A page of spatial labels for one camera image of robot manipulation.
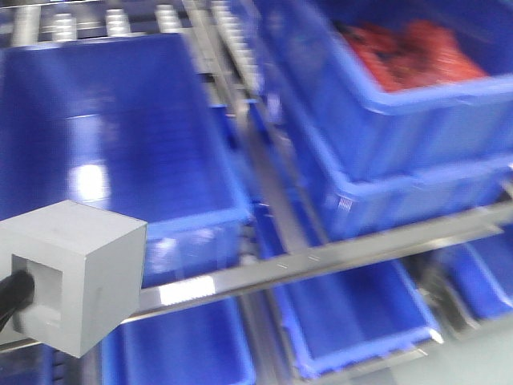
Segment stainless steel rack frame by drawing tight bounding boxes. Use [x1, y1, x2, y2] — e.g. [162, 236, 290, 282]
[1, 1, 512, 383]

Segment blue target bin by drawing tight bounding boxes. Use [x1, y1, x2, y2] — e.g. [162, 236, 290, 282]
[1, 33, 250, 287]

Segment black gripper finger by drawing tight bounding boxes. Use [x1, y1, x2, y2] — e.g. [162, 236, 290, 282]
[1, 270, 35, 330]

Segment red packaged items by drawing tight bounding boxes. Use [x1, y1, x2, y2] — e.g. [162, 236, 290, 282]
[333, 19, 489, 92]

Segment gray hollow base block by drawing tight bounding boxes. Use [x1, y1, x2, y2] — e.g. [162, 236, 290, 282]
[1, 201, 147, 358]

